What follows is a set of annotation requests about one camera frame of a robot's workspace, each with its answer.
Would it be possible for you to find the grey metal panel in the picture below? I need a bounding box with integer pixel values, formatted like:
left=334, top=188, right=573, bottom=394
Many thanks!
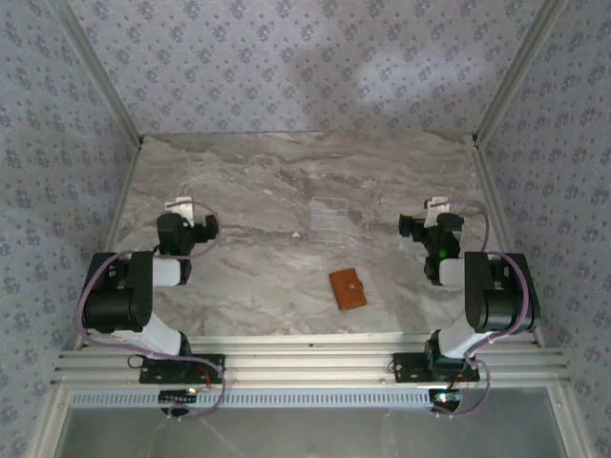
left=52, top=386, right=569, bottom=458

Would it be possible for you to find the brown leather card holder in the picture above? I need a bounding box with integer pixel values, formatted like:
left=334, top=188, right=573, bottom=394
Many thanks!
left=328, top=268, right=369, bottom=311

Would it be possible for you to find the black right circuit board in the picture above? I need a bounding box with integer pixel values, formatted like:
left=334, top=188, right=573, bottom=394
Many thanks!
left=429, top=388, right=464, bottom=406

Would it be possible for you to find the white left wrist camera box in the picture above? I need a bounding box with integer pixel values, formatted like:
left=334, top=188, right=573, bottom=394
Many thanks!
left=164, top=197, right=197, bottom=226

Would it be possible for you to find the black left circuit board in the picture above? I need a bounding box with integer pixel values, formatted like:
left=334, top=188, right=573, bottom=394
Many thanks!
left=158, top=388, right=200, bottom=403

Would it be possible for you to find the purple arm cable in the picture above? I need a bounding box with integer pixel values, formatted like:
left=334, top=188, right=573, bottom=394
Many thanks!
left=429, top=198, right=532, bottom=419
left=77, top=199, right=228, bottom=422

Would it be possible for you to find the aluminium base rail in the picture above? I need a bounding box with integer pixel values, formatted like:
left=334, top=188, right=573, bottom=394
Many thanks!
left=50, top=331, right=572, bottom=387

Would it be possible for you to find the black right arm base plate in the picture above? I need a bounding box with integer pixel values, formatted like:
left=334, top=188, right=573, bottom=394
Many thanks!
left=391, top=351, right=481, bottom=383

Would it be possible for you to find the clear acrylic card stand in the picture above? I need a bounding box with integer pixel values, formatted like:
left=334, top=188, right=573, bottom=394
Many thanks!
left=308, top=196, right=349, bottom=245

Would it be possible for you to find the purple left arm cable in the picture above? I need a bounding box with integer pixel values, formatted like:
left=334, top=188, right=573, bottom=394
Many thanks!
left=77, top=199, right=228, bottom=422

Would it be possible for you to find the grey slotted cable duct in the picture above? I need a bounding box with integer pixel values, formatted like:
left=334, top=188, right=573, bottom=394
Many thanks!
left=69, top=388, right=435, bottom=410

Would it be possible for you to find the black circuit board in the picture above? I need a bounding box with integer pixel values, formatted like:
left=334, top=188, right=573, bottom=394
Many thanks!
left=158, top=388, right=200, bottom=403
left=429, top=388, right=464, bottom=406

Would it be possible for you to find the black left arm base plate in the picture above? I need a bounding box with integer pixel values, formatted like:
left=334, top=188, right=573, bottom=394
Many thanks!
left=138, top=353, right=226, bottom=385

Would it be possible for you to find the aluminium frame post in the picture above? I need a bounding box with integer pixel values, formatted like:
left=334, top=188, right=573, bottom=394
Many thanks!
left=470, top=0, right=572, bottom=147
left=47, top=0, right=145, bottom=147

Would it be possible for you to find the aluminium side rail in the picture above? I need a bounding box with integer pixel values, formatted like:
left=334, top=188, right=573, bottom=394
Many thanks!
left=470, top=135, right=545, bottom=349
left=74, top=137, right=144, bottom=352

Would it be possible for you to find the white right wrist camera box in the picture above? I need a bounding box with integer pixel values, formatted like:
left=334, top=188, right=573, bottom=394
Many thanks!
left=424, top=196, right=451, bottom=225

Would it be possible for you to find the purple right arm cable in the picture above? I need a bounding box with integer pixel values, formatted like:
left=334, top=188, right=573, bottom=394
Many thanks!
left=429, top=198, right=532, bottom=419

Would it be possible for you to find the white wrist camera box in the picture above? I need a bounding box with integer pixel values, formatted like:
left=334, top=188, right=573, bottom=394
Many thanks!
left=424, top=196, right=451, bottom=225
left=164, top=197, right=197, bottom=226

